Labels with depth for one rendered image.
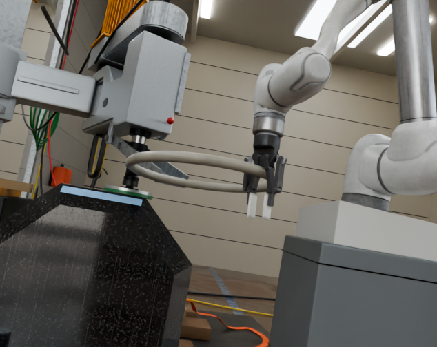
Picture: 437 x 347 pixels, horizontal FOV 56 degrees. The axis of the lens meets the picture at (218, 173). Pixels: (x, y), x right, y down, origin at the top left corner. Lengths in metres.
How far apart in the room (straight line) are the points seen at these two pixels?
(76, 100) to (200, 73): 5.16
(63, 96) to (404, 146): 1.85
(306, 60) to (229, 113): 6.34
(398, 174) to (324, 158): 6.32
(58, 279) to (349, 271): 1.06
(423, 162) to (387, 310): 0.42
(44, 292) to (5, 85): 1.25
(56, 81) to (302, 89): 1.75
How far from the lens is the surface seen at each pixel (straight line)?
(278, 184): 1.11
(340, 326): 1.25
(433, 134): 1.29
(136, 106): 1.81
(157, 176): 1.45
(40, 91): 2.53
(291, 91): 1.05
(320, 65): 1.03
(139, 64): 1.86
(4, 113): 2.55
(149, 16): 1.96
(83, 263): 1.69
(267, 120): 1.15
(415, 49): 1.35
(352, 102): 8.01
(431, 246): 1.35
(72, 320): 1.73
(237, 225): 7.15
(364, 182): 1.39
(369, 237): 1.26
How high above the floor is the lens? 0.81
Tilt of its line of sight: 6 degrees up
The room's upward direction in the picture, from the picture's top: 10 degrees clockwise
